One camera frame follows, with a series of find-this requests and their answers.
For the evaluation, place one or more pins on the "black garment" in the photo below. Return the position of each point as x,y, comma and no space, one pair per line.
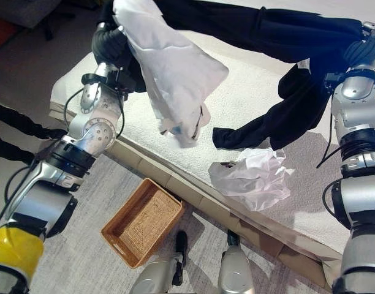
267,33

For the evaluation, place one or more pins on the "yellow shoulder cover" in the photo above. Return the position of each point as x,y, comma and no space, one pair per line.
13,248

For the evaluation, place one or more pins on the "grey floor rug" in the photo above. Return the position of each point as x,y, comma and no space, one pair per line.
83,269

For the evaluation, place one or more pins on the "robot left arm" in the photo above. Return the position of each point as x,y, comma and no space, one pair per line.
95,131

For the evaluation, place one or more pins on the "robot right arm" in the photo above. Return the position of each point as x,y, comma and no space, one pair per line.
356,113

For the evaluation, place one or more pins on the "beige bed base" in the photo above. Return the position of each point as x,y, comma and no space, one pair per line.
187,186

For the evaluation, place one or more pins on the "white shirt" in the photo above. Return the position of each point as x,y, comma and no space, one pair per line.
175,70

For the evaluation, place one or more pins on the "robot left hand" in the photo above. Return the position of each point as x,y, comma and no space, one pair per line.
106,46

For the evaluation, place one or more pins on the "white textured mattress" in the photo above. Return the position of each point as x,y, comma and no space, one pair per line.
252,101

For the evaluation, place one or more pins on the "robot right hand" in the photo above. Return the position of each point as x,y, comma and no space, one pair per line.
363,50

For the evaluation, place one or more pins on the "robot right leg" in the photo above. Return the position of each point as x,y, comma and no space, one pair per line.
235,269

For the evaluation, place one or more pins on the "black cloth band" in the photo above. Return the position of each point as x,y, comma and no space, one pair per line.
22,122
9,150

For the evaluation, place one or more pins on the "red cushion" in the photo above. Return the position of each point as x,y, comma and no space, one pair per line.
0,32

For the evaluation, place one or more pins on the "crumpled white garment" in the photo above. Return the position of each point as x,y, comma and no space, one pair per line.
255,180

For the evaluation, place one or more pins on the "woven wicker basket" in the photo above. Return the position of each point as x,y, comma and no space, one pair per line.
144,223

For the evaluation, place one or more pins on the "grey upholstered chair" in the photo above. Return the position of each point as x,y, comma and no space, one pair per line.
25,9

